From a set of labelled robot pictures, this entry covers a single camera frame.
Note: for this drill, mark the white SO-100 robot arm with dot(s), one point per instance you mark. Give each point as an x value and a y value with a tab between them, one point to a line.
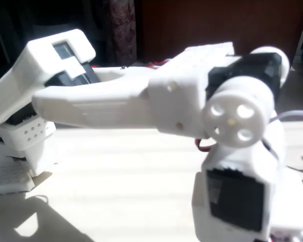
116	106

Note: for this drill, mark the floral patterned curtain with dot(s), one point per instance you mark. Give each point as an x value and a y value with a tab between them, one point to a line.
122	25

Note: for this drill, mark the white perforated base plate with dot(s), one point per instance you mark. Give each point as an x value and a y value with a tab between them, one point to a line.
7	179

